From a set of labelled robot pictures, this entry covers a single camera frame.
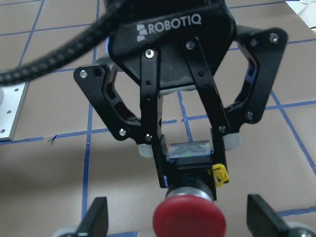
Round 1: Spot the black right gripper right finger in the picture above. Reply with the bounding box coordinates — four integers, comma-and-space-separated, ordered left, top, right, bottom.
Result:
247, 194, 293, 237

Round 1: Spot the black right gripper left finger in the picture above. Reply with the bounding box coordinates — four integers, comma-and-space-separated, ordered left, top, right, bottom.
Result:
75, 197, 109, 237

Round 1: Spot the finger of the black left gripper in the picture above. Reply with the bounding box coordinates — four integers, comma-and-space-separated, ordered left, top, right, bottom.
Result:
74, 48, 170, 188
185, 27, 289, 200

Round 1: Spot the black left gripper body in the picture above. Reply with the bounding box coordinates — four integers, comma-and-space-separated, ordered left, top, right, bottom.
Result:
108, 0, 236, 90

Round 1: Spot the red emergency stop button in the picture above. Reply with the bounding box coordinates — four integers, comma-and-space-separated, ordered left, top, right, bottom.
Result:
153, 140, 226, 237

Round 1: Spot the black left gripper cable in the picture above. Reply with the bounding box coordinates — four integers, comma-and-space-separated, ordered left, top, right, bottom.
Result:
0, 0, 139, 86

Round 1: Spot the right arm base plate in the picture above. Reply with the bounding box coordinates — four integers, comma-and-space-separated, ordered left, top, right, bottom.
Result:
0, 82, 29, 141

